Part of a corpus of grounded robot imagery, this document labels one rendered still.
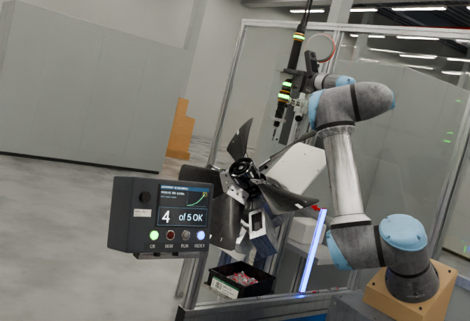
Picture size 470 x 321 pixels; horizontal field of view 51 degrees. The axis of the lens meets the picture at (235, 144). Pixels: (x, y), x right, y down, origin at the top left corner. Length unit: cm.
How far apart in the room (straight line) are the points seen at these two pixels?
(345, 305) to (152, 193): 66
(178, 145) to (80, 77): 360
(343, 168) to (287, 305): 62
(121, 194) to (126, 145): 641
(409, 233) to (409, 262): 8
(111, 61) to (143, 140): 132
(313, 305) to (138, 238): 90
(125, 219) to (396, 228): 72
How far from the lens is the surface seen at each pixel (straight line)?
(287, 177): 236
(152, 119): 776
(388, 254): 141
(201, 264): 150
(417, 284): 150
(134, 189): 125
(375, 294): 158
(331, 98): 147
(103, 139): 755
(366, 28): 278
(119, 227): 129
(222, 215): 202
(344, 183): 144
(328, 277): 274
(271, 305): 177
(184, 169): 230
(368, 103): 147
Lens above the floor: 151
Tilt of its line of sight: 5 degrees down
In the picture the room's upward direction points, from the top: 14 degrees clockwise
